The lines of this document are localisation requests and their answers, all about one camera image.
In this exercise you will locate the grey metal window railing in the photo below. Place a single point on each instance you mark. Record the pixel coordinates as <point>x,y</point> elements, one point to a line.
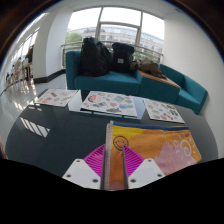
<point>150,50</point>

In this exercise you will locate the wood-topped teal side table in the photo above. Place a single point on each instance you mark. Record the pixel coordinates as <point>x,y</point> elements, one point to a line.
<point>156,90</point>

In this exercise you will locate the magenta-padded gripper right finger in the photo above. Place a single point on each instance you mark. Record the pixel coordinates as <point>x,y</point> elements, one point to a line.
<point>145,173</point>

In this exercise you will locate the teal two-seat sofa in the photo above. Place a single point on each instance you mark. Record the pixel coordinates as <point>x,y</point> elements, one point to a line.
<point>110,83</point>

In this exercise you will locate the large black bag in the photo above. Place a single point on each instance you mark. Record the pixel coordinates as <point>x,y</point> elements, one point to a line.
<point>95,56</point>

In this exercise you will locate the teal armchair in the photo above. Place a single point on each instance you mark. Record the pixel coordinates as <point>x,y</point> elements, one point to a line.
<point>193,93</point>

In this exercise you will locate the orange pink printed towel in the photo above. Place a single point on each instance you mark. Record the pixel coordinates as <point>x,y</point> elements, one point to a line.
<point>150,143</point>

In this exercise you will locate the black backpack with label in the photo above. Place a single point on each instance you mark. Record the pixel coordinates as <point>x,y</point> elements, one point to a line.
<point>122,57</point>

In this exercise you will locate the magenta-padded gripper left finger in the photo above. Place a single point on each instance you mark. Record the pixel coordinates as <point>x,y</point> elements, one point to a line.
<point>83,173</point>

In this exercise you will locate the person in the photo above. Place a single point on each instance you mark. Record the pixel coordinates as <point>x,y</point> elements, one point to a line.
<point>30,58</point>
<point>17,68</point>
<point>2,150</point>

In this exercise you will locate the brown crumpled jacket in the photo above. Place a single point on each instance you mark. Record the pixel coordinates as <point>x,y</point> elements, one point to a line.
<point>150,68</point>

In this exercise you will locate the colourful sticker sheet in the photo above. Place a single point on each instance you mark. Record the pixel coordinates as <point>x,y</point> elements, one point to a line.
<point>56,97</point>
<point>110,103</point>
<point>163,111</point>

